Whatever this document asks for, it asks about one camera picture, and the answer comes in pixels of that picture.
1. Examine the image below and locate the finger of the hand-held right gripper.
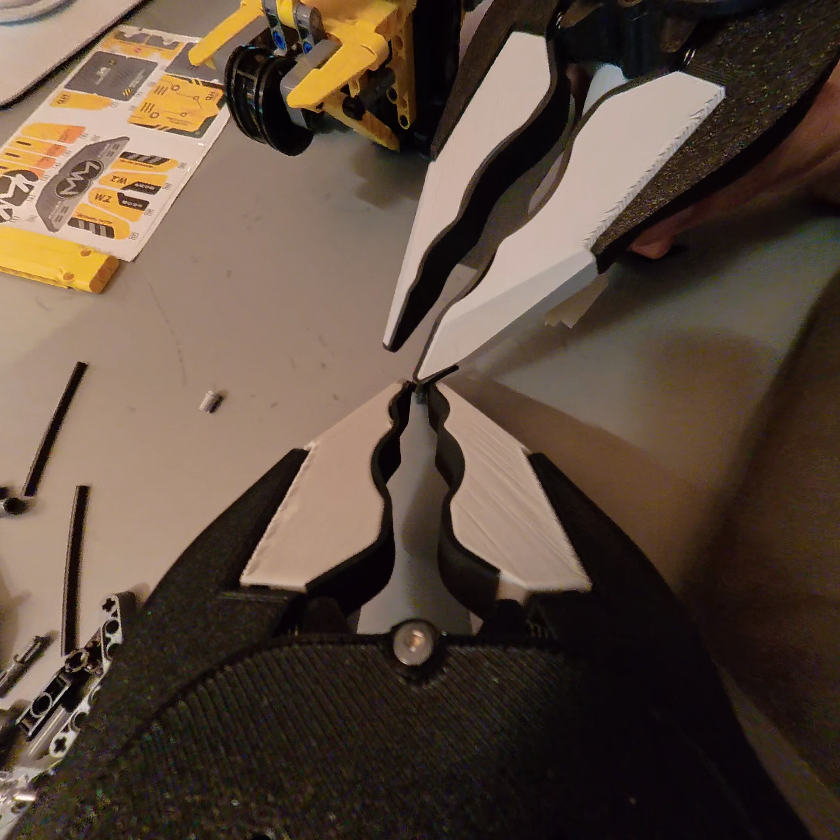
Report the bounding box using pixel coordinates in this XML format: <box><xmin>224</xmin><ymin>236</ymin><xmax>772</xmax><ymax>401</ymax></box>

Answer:
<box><xmin>382</xmin><ymin>29</ymin><xmax>560</xmax><ymax>353</ymax></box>
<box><xmin>412</xmin><ymin>70</ymin><xmax>727</xmax><ymax>385</ymax></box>

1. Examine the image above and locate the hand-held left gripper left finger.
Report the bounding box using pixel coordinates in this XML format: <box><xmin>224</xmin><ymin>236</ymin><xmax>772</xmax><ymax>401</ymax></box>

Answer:
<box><xmin>239</xmin><ymin>381</ymin><xmax>414</xmax><ymax>614</ymax></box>

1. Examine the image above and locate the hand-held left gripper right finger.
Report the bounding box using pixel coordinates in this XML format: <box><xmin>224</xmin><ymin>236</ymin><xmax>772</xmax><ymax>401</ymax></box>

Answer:
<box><xmin>423</xmin><ymin>382</ymin><xmax>592</xmax><ymax>618</ymax></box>

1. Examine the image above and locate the person's right hand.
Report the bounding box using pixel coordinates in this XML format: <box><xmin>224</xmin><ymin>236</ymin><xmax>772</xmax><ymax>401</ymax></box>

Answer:
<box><xmin>629</xmin><ymin>62</ymin><xmax>840</xmax><ymax>261</ymax></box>

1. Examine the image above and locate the yellow toy vehicle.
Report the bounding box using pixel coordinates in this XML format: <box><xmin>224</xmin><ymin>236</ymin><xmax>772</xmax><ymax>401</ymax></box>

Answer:
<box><xmin>189</xmin><ymin>0</ymin><xmax>476</xmax><ymax>158</ymax></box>

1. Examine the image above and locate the black toy rod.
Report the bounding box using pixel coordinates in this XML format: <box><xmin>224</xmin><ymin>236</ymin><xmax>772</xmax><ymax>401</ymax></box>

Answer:
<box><xmin>62</xmin><ymin>486</ymin><xmax>91</xmax><ymax>657</ymax></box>
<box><xmin>21</xmin><ymin>361</ymin><xmax>89</xmax><ymax>498</ymax></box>

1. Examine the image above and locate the pile of toy building parts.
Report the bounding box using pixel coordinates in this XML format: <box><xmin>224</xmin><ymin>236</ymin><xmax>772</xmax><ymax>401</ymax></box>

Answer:
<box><xmin>0</xmin><ymin>591</ymin><xmax>140</xmax><ymax>818</ymax></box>

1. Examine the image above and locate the yellow toy panel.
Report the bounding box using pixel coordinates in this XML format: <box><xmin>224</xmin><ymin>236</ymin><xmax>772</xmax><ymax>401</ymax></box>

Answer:
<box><xmin>0</xmin><ymin>226</ymin><xmax>121</xmax><ymax>295</ymax></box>

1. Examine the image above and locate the sticker sheet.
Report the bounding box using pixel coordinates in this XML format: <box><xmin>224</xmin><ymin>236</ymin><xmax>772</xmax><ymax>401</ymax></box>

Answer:
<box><xmin>0</xmin><ymin>25</ymin><xmax>232</xmax><ymax>263</ymax></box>

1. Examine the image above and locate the white cable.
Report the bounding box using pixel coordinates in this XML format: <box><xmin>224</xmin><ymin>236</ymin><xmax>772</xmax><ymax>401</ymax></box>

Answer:
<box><xmin>0</xmin><ymin>0</ymin><xmax>70</xmax><ymax>26</ymax></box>

